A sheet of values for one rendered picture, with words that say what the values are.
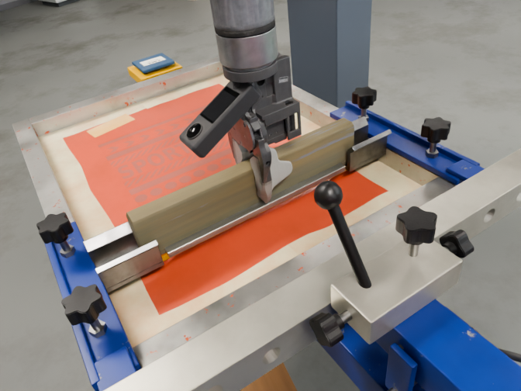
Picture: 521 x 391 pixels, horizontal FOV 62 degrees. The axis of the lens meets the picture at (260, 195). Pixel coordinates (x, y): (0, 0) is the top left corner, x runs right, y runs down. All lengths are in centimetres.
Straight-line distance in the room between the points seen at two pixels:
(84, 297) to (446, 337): 37
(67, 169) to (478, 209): 75
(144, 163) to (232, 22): 45
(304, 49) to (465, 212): 94
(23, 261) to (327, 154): 192
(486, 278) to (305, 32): 119
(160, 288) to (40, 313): 151
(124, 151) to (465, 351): 75
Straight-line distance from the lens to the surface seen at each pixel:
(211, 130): 56
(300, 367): 164
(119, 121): 111
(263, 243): 66
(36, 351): 200
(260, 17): 54
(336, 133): 71
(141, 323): 61
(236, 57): 55
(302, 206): 72
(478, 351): 47
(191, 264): 66
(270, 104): 61
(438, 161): 75
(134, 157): 94
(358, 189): 76
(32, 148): 103
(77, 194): 89
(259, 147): 59
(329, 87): 141
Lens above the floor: 142
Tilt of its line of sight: 38 degrees down
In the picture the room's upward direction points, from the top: 8 degrees counter-clockwise
